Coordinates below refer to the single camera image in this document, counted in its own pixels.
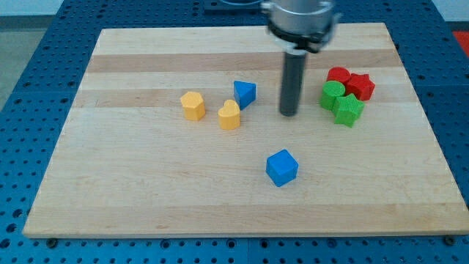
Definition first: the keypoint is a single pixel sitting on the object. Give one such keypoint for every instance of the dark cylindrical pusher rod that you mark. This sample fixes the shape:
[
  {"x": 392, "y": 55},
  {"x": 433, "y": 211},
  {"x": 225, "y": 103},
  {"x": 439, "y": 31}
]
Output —
[{"x": 291, "y": 83}]

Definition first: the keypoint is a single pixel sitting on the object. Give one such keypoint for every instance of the blue triangle block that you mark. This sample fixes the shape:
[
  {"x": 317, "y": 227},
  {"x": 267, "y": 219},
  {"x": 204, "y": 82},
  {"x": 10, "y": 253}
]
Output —
[{"x": 244, "y": 93}]

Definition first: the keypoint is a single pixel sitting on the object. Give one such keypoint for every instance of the wooden board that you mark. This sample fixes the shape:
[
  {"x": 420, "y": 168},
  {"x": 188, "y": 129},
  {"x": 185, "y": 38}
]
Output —
[{"x": 128, "y": 164}]

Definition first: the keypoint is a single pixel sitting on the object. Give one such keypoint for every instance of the green cylinder block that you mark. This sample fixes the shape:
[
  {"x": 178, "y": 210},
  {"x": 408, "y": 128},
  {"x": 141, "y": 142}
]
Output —
[{"x": 331, "y": 90}]

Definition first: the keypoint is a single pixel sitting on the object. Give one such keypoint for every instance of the red cylinder block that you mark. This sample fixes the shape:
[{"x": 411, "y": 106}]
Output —
[{"x": 340, "y": 74}]

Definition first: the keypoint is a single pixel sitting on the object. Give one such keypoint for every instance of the green star block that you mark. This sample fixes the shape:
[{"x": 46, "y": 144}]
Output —
[{"x": 347, "y": 109}]

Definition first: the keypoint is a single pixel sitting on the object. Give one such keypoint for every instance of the red star block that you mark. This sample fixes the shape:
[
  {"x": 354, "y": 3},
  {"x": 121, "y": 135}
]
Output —
[{"x": 360, "y": 85}]

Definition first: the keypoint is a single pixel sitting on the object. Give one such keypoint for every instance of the yellow heart block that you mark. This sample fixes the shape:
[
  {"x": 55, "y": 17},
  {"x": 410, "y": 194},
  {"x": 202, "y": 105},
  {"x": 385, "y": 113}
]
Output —
[{"x": 229, "y": 115}]

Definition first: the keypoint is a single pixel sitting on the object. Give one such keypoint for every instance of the blue cube block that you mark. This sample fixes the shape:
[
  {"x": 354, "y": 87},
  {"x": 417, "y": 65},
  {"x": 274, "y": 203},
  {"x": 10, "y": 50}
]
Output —
[{"x": 281, "y": 168}]

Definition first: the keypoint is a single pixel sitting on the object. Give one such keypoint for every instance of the yellow hexagon block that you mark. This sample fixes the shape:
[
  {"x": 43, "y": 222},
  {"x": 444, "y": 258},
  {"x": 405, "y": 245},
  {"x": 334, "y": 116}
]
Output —
[{"x": 193, "y": 106}]

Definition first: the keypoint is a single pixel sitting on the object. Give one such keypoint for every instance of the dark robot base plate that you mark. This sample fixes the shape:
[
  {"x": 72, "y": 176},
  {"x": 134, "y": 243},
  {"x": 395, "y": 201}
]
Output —
[{"x": 231, "y": 6}]

